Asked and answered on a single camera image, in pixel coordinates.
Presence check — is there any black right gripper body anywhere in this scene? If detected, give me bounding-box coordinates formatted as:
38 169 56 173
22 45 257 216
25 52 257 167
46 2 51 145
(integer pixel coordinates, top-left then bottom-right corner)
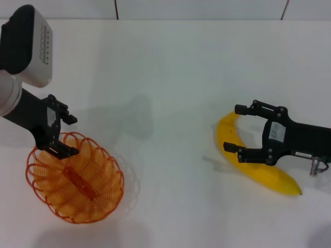
262 106 331 166

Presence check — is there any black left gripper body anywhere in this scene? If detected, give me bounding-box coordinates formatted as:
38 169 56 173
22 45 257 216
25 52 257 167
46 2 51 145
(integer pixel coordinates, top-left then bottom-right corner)
2 87 63 151

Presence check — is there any yellow banana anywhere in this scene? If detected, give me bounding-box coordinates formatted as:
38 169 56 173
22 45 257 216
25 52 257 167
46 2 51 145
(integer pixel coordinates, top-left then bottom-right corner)
216 111 303 196

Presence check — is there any orange wire basket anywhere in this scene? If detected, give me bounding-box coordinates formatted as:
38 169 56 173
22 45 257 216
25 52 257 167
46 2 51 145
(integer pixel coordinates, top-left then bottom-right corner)
25 132 125 225

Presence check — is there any right gripper cable with plug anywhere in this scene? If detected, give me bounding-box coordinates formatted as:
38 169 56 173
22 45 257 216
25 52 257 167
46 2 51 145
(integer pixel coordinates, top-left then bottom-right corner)
309 154 329 177

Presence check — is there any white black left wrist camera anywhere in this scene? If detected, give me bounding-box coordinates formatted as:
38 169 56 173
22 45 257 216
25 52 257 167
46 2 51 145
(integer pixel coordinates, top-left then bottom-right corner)
0 5 54 88

